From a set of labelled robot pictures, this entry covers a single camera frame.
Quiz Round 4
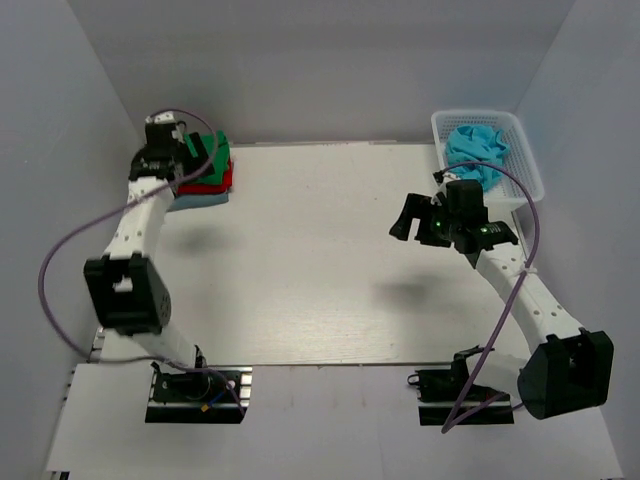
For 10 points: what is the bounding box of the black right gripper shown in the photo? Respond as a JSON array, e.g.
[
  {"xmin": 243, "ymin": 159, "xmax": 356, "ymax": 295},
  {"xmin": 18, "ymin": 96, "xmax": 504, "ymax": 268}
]
[{"xmin": 390, "ymin": 193, "xmax": 461, "ymax": 248}]

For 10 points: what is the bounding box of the green t-shirt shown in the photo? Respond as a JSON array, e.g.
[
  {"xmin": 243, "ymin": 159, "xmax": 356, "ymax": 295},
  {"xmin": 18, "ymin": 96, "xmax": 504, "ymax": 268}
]
[{"xmin": 185, "ymin": 130, "xmax": 230, "ymax": 186}]

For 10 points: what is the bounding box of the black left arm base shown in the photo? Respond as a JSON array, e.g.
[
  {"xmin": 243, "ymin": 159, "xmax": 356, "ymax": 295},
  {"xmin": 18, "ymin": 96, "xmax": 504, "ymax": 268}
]
[{"xmin": 145, "ymin": 366, "xmax": 253, "ymax": 425}]

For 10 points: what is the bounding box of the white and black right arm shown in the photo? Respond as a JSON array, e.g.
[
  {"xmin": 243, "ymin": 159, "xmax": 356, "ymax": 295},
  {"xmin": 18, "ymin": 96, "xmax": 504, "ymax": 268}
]
[{"xmin": 389, "ymin": 182, "xmax": 614, "ymax": 427}]

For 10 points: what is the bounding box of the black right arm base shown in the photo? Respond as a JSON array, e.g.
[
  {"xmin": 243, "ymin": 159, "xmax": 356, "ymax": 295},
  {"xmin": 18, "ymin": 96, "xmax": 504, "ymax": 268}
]
[{"xmin": 407, "ymin": 364, "xmax": 514, "ymax": 427}]

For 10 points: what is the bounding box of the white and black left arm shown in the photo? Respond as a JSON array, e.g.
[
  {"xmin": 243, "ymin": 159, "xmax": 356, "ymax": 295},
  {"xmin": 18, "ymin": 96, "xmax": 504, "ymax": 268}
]
[{"xmin": 83, "ymin": 141, "xmax": 212, "ymax": 399}]

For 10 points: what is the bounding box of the folded red t-shirt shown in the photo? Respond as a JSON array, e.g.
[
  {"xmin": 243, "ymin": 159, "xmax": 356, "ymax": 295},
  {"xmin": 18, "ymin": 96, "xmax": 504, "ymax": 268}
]
[{"xmin": 177, "ymin": 160, "xmax": 233, "ymax": 196}]

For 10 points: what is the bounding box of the folded light blue t-shirt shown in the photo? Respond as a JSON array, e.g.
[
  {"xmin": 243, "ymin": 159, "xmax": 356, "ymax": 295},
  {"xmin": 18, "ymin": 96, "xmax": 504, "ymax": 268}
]
[{"xmin": 168, "ymin": 192, "xmax": 229, "ymax": 212}]

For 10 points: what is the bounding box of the crumpled cyan t-shirt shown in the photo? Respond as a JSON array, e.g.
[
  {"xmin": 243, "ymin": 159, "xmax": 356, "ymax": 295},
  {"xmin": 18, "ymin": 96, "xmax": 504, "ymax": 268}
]
[{"xmin": 445, "ymin": 124, "xmax": 511, "ymax": 192}]

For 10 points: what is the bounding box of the white perforated plastic basket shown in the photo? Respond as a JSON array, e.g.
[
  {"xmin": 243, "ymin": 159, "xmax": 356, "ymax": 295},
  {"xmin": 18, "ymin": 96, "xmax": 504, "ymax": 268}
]
[{"xmin": 431, "ymin": 110, "xmax": 544, "ymax": 210}]

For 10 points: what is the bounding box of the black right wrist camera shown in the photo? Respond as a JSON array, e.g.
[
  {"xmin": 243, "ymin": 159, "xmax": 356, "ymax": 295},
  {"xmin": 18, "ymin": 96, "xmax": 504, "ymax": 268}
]
[{"xmin": 436, "ymin": 180, "xmax": 518, "ymax": 255}]

